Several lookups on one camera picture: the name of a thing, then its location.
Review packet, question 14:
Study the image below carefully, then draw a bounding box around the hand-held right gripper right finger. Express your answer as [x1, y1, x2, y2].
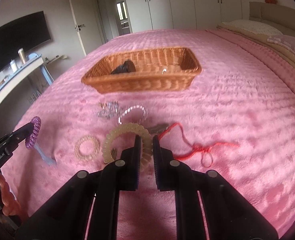
[152, 134, 279, 240]

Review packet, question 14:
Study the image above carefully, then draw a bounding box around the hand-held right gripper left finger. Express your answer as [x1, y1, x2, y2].
[15, 135, 142, 240]

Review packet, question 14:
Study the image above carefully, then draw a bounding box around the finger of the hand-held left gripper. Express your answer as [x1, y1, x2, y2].
[9, 123, 35, 142]

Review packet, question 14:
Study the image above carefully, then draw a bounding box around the purple spiral hair tie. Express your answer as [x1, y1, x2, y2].
[25, 116, 42, 149]

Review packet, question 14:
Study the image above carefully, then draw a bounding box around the beige spiral hair tie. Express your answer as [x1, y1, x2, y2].
[102, 122, 153, 168]

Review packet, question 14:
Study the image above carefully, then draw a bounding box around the light blue ribbon hair clip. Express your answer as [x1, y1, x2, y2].
[34, 141, 57, 166]

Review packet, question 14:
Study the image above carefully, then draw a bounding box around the crystal bead bracelet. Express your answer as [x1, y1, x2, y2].
[117, 105, 148, 125]

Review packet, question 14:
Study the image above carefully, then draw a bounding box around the red string cord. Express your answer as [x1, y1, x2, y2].
[159, 122, 240, 168]

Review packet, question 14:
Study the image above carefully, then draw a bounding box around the small clear spiral hair tie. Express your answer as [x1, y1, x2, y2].
[74, 135, 100, 158]

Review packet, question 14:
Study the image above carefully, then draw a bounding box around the woven wicker basket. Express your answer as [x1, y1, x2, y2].
[81, 47, 202, 95]

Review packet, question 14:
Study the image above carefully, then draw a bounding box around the person's left hand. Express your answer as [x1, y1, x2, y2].
[0, 171, 22, 217]

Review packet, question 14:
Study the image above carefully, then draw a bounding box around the white desk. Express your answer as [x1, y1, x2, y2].
[0, 52, 54, 120]

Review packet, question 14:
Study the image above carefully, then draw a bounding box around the metal thermos bottle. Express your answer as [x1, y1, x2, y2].
[18, 48, 28, 64]

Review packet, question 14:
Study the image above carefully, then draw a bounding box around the black hair claw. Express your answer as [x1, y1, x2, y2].
[111, 59, 136, 75]

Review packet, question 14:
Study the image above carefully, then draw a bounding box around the black television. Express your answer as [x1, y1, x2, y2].
[0, 11, 52, 72]

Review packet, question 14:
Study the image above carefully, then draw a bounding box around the white door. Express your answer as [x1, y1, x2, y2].
[67, 0, 108, 57]

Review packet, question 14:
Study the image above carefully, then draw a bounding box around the white wardrobe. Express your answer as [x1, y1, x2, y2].
[123, 0, 250, 33]

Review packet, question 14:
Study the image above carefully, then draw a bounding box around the beige quilt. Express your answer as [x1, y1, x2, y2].
[217, 22, 295, 70]

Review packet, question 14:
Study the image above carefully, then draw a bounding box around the white floral pillow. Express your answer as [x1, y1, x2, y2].
[221, 19, 284, 36]

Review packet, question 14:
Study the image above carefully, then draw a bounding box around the pink checked pillow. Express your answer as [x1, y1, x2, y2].
[267, 35, 295, 53]

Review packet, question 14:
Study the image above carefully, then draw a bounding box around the beige padded headboard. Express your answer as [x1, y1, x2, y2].
[249, 1, 295, 34]

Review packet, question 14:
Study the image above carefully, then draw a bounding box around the small wooden wall shelf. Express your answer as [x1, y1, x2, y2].
[46, 54, 68, 64]

